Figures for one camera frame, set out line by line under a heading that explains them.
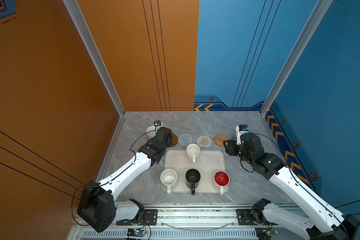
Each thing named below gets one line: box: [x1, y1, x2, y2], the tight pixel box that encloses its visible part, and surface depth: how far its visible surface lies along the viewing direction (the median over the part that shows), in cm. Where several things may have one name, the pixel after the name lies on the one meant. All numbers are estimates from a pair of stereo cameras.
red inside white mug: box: [213, 170, 230, 196], surface depth 82 cm
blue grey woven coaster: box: [178, 133, 193, 147], surface depth 105 cm
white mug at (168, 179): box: [160, 168, 178, 195], surface depth 81 cm
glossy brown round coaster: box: [172, 133, 179, 147], surface depth 106 cm
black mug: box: [185, 168, 201, 196], surface depth 81 cm
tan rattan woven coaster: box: [213, 134, 229, 147], surface depth 107 cm
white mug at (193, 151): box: [186, 143, 201, 164], surface depth 91 cm
